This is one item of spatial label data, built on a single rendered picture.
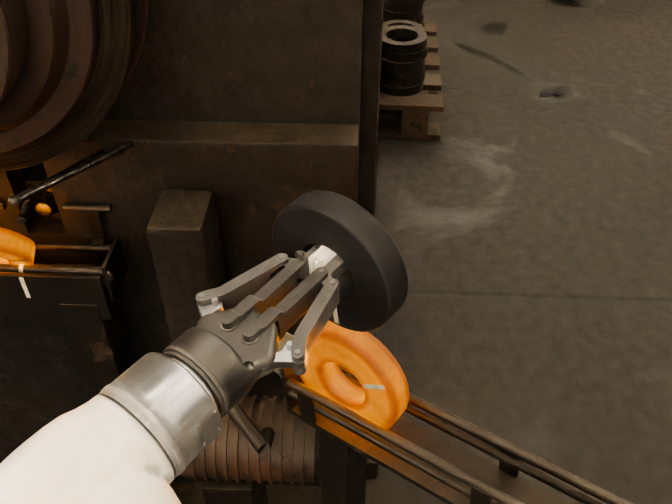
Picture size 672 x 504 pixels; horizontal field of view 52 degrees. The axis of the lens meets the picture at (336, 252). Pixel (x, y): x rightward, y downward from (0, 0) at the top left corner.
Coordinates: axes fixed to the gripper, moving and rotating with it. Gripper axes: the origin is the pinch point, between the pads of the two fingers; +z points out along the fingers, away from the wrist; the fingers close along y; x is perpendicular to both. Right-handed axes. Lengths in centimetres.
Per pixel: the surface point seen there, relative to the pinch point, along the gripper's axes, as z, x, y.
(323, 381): -0.1, -23.5, -2.9
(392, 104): 149, -86, -90
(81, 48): -1.2, 13.5, -32.9
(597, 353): 90, -97, 14
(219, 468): -9.9, -43.7, -15.8
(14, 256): -12, -16, -47
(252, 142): 16.3, -6.0, -27.0
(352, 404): -0.1, -24.7, 1.5
